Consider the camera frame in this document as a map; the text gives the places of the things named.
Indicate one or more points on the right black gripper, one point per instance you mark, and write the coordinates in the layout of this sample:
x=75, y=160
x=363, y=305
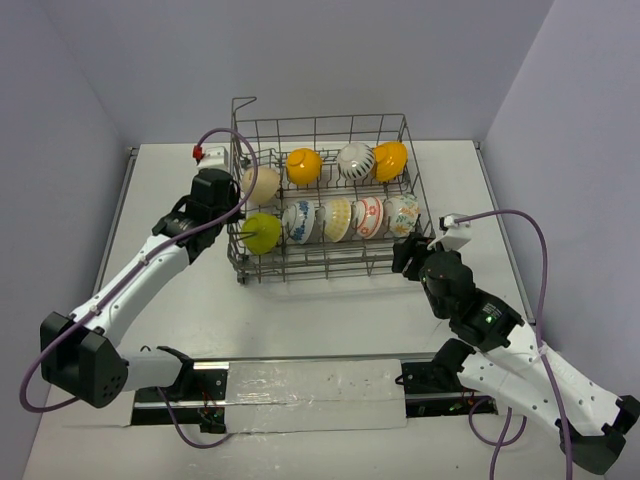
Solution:
x=415, y=245

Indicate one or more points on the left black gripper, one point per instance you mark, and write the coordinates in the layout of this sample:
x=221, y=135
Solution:
x=233, y=214

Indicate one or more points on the white green leaf bowl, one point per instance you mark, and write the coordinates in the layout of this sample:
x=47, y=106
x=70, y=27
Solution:
x=401, y=214

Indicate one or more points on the tan ceramic bowl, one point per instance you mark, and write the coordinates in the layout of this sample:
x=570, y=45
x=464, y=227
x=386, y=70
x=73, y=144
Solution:
x=267, y=184

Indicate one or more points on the red patterned white bowl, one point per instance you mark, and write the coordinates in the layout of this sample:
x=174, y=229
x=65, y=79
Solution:
x=368, y=216

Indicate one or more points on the lime green plastic bowl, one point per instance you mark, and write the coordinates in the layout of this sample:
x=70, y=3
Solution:
x=260, y=233

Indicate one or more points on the pale yellow flower bowl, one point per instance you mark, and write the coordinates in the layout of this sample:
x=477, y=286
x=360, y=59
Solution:
x=334, y=219

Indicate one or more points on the blue floral ceramic bowl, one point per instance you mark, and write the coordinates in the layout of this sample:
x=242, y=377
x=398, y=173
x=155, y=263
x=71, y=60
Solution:
x=298, y=220

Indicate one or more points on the small orange plastic bowl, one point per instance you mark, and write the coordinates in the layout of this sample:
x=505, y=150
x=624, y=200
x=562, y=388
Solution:
x=303, y=166

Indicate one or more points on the large orange plastic bowl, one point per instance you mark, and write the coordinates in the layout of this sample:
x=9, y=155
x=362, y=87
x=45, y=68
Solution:
x=390, y=160

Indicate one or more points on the white striped ceramic bowl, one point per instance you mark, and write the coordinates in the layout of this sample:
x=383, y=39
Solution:
x=355, y=161

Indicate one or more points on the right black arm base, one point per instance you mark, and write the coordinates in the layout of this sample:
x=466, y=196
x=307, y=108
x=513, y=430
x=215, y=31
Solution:
x=432, y=389

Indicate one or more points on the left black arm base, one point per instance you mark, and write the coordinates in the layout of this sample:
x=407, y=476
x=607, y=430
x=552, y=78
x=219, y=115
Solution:
x=199, y=401

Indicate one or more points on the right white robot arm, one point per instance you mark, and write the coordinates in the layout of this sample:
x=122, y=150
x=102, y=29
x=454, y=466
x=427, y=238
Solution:
x=495, y=351

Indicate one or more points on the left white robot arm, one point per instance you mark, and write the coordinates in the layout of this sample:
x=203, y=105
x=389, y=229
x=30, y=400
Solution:
x=79, y=352

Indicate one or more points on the clear plastic tape sheet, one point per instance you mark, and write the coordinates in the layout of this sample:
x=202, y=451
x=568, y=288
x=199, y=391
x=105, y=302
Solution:
x=310, y=396

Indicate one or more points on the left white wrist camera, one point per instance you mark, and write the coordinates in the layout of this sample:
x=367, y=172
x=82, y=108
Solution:
x=215, y=158

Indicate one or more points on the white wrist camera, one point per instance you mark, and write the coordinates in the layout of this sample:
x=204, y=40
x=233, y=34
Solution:
x=215, y=158
x=454, y=233

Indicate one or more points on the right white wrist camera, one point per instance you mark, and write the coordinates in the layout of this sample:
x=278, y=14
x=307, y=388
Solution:
x=454, y=233

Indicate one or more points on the grey wire dish rack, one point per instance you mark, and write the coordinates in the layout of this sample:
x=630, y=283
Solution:
x=272, y=140

